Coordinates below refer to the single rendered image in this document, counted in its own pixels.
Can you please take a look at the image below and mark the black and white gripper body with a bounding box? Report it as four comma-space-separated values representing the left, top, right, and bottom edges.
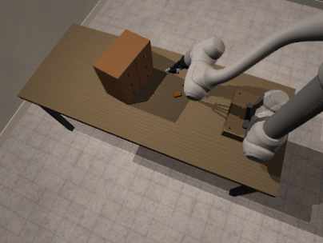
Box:
177, 55, 189, 70

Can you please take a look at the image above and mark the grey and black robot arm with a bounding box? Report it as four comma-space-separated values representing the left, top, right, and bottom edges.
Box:
184, 11, 323, 163

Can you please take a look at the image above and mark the small brown chest of drawers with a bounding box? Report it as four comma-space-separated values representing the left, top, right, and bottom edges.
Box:
93, 30, 150, 105

